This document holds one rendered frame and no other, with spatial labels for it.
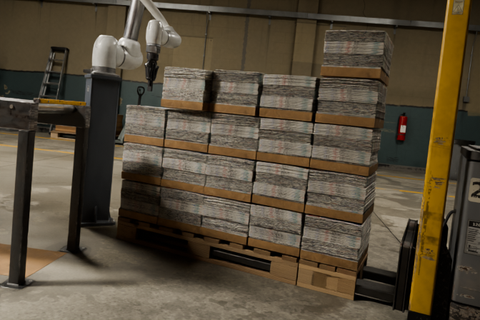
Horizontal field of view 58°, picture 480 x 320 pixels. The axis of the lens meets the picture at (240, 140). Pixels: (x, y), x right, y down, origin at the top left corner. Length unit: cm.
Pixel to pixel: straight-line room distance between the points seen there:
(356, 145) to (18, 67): 948
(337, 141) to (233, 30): 733
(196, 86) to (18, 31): 885
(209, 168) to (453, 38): 134
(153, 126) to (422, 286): 162
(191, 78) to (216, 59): 687
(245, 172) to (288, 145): 28
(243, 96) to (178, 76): 40
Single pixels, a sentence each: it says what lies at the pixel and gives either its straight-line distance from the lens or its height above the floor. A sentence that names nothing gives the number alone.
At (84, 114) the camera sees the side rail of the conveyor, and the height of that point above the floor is 75.
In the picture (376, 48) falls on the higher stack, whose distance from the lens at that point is 219.
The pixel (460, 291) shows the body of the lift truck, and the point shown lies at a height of 21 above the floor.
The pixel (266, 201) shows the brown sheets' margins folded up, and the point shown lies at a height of 40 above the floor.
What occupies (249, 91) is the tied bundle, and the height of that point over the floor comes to 96.
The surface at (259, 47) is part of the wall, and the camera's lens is 922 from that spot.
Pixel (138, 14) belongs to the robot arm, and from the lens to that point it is 323.
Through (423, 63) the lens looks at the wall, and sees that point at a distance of 950.
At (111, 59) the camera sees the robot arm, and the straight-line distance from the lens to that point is 307.
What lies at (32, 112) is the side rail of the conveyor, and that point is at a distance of 205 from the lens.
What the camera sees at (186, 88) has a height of 95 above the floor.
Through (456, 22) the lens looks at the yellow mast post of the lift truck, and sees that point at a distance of 199.
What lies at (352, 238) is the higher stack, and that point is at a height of 29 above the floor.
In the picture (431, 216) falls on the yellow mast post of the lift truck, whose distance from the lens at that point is 197.
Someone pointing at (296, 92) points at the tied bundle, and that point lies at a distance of 223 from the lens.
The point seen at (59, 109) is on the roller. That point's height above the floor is 77.
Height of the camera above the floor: 84
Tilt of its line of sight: 4 degrees down
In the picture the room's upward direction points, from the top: 6 degrees clockwise
